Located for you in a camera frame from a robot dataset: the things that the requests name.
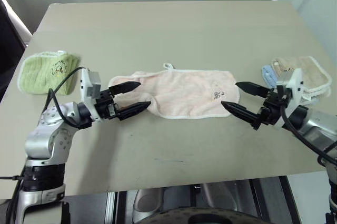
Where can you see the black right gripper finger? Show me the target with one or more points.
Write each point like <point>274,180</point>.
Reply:
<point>252,88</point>
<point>242,112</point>

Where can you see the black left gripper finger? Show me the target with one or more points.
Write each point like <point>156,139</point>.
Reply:
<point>133,110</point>
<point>123,87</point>

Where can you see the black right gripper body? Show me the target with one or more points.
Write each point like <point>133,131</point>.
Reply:
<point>271,111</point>

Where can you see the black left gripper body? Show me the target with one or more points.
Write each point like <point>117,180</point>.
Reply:
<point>106,103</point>

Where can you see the pink towel with white trim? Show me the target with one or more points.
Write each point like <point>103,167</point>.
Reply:
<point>184,90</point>

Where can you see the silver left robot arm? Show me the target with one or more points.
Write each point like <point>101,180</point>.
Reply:
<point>42,140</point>

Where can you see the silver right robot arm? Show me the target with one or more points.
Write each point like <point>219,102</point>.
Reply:
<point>313,126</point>

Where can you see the folded light blue towel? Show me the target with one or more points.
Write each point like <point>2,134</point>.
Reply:
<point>268,75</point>

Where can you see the folded beige towel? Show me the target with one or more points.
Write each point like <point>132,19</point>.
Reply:
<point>313,74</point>

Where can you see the folded green towel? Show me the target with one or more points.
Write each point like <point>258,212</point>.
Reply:
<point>39,74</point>

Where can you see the grey rounded shape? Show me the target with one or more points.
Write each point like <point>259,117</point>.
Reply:
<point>146,203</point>

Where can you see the black board with white edge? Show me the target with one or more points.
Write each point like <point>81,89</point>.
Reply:
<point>8,45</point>

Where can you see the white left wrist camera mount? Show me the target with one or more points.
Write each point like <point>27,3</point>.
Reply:
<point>85,87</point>

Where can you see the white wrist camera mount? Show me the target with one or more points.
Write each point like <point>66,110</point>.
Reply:
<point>85,87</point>
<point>295,87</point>

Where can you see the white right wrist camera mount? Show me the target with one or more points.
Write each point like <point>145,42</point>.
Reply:
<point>295,87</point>

